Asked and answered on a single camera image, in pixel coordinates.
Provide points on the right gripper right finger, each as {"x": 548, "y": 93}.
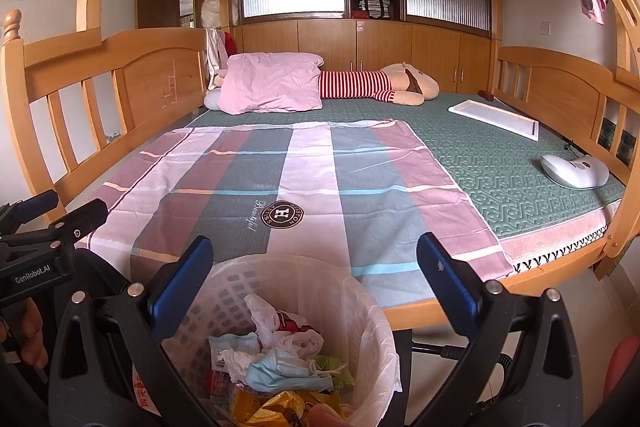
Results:
{"x": 520, "y": 366}

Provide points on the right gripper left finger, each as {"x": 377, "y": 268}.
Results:
{"x": 109, "y": 367}

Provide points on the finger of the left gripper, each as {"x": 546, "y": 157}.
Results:
{"x": 13, "y": 216}
{"x": 79, "y": 223}

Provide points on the blue face mask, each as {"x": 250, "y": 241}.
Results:
{"x": 279, "y": 370}

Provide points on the white plastic trash basket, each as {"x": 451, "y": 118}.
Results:
{"x": 353, "y": 325}

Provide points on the orange snack bag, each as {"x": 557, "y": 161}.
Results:
{"x": 287, "y": 408}

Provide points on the person's left hand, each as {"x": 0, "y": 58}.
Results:
{"x": 23, "y": 323}

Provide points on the crumpled white tissue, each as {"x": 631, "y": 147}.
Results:
{"x": 236, "y": 363}

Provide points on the white red plastic bag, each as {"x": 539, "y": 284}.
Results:
{"x": 283, "y": 330}

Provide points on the green patterned mattress cover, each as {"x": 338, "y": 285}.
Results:
{"x": 499, "y": 169}

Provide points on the white handheld mite vacuum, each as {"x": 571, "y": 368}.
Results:
{"x": 583, "y": 173}

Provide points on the pink pillow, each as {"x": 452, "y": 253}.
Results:
{"x": 283, "y": 82}

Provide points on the pink grey striped sheet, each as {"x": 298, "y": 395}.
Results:
{"x": 356, "y": 195}

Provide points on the red striped plush doll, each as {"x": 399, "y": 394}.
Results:
{"x": 400, "y": 83}

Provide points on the wooden bunk bed frame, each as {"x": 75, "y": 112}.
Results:
{"x": 69, "y": 104}

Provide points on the wooden wall cabinet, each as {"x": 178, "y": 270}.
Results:
{"x": 460, "y": 61}

